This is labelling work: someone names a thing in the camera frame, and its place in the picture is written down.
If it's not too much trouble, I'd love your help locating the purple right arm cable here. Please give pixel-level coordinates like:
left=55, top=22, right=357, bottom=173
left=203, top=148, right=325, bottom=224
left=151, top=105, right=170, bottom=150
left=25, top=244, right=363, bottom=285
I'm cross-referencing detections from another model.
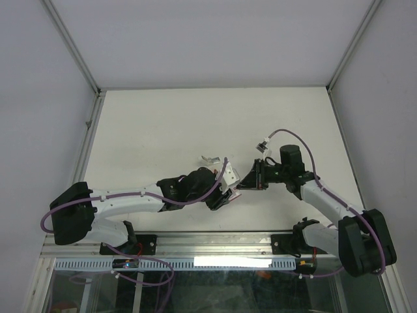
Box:
left=266, top=128, right=387, bottom=275

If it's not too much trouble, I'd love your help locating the red white staple box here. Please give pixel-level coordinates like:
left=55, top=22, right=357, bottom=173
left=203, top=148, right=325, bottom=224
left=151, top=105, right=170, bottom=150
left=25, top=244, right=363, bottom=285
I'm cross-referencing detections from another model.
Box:
left=229, top=188, right=242, bottom=201

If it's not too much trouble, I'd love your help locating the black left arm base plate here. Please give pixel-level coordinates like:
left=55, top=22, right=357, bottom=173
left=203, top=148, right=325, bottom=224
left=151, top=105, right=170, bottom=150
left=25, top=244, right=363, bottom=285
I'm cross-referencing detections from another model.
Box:
left=115, top=234, right=158, bottom=256

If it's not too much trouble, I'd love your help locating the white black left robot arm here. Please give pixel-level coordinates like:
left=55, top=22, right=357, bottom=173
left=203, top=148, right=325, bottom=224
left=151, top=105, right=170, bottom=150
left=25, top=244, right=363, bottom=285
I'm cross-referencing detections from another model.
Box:
left=40, top=163, right=240, bottom=254

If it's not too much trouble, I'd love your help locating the white slotted cable duct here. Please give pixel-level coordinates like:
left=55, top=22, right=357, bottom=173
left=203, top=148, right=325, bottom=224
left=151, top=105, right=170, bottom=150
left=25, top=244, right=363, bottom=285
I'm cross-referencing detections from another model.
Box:
left=55, top=256, right=296, bottom=272

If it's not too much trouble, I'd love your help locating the aluminium mounting rail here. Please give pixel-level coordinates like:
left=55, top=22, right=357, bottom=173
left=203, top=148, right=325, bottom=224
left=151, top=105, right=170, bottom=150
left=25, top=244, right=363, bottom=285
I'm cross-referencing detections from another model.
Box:
left=40, top=231, right=292, bottom=258

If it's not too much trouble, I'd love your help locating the left aluminium frame post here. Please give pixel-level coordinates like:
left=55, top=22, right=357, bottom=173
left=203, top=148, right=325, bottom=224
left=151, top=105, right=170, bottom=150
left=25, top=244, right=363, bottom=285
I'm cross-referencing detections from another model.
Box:
left=40, top=0, right=101, bottom=95

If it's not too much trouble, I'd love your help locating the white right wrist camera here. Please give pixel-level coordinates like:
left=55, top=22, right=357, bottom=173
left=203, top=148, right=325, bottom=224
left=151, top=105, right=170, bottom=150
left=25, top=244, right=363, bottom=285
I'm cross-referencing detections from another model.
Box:
left=256, top=137, right=272, bottom=158

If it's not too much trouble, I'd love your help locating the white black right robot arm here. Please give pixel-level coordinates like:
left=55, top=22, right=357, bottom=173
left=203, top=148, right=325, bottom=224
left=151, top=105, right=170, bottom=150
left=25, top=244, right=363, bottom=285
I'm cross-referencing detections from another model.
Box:
left=238, top=145, right=397, bottom=277

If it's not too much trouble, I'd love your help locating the aluminium frame post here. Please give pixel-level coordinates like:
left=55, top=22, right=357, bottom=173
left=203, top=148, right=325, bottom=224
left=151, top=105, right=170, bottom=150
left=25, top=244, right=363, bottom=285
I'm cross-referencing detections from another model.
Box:
left=40, top=0, right=101, bottom=95
left=326, top=0, right=384, bottom=94

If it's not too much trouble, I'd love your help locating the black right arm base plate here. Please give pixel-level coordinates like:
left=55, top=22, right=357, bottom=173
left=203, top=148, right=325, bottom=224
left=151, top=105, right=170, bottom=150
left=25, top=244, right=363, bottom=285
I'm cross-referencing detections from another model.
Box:
left=270, top=233, right=298, bottom=256

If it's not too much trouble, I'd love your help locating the white stapler magazine part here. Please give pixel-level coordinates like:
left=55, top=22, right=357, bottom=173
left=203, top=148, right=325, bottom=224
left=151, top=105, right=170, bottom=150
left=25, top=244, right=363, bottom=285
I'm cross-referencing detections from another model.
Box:
left=201, top=156, right=222, bottom=164

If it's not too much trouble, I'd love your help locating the right aluminium frame post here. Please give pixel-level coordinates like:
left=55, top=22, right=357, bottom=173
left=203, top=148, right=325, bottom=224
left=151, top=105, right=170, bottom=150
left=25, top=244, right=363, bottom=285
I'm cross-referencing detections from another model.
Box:
left=326, top=0, right=384, bottom=94

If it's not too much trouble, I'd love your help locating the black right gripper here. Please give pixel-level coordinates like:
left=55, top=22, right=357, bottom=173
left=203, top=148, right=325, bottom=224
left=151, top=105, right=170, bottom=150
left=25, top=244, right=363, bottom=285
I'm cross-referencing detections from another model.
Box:
left=235, top=158, right=288, bottom=190

